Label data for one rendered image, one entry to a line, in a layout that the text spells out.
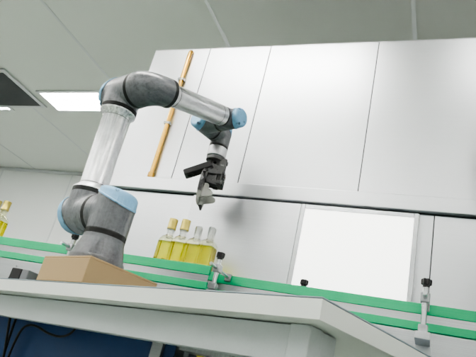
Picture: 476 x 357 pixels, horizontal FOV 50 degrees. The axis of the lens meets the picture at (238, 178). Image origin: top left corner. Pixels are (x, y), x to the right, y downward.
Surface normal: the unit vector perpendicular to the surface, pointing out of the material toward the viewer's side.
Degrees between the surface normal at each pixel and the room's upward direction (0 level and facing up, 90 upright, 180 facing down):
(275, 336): 90
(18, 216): 90
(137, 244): 90
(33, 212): 90
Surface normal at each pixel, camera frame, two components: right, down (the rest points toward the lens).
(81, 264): -0.62, -0.44
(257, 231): -0.32, -0.44
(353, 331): 0.75, -0.10
